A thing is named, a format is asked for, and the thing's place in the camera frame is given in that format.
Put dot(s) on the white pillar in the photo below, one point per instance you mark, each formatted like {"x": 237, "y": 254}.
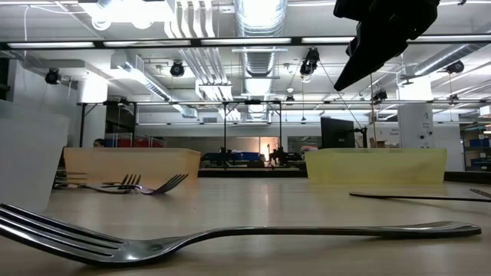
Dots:
{"x": 416, "y": 122}

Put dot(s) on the black monitor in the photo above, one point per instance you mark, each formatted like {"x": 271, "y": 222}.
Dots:
{"x": 337, "y": 132}

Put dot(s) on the blue workbench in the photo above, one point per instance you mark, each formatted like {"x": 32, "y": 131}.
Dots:
{"x": 245, "y": 156}

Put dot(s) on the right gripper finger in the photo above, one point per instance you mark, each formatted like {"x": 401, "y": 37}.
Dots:
{"x": 368, "y": 53}

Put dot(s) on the person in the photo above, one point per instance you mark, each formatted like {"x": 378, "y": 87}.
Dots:
{"x": 99, "y": 143}

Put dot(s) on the black ceiling spotlight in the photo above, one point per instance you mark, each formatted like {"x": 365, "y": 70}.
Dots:
{"x": 455, "y": 67}
{"x": 310, "y": 61}
{"x": 177, "y": 69}
{"x": 380, "y": 96}
{"x": 53, "y": 76}

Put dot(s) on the distant silver fork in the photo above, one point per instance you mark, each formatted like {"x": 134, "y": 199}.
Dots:
{"x": 153, "y": 190}

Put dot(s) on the storage shelf with boxes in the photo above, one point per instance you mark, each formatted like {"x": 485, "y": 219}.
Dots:
{"x": 475, "y": 153}

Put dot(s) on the black metal fork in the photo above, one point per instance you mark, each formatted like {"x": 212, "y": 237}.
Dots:
{"x": 383, "y": 196}
{"x": 345, "y": 231}

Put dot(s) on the thin black rig frame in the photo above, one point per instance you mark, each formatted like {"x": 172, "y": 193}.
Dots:
{"x": 253, "y": 102}

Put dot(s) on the black aluminium table frame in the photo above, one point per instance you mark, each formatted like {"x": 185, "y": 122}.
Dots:
{"x": 249, "y": 173}

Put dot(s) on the orange translucent plastic bin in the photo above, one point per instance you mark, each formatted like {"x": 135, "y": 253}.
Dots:
{"x": 153, "y": 163}

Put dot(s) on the red and blue crates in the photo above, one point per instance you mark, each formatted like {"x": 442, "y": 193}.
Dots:
{"x": 134, "y": 142}

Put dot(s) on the yellow translucent plastic bin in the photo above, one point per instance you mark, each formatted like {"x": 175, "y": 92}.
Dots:
{"x": 376, "y": 166}

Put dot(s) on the white ceiling pipes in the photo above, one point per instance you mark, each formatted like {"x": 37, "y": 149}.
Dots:
{"x": 199, "y": 57}

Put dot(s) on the white rectangular air duct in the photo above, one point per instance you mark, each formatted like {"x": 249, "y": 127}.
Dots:
{"x": 157, "y": 90}

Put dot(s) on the clear plastic bin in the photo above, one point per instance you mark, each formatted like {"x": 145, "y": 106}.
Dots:
{"x": 30, "y": 153}

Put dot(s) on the silver ventilation duct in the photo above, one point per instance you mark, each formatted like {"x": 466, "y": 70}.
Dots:
{"x": 441, "y": 61}
{"x": 261, "y": 61}

